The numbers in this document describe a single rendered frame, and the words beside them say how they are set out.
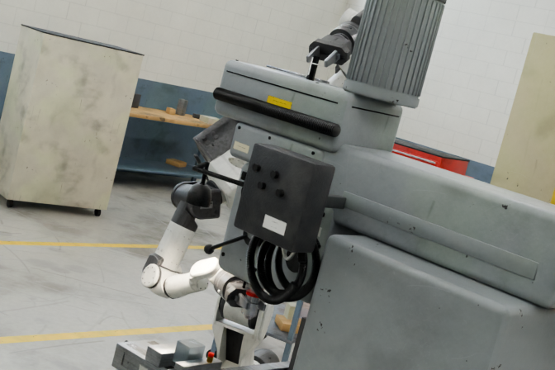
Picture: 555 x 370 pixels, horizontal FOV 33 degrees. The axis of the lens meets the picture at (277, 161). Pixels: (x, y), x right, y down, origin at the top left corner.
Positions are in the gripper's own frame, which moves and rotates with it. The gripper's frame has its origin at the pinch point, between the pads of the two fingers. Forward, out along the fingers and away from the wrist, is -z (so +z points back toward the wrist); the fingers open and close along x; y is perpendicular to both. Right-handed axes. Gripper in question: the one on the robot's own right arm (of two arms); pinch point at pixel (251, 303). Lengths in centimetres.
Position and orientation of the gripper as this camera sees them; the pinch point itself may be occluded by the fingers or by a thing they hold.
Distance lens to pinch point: 271.3
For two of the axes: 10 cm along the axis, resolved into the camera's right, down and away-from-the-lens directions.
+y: -2.6, 9.6, 1.2
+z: -4.5, -2.3, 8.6
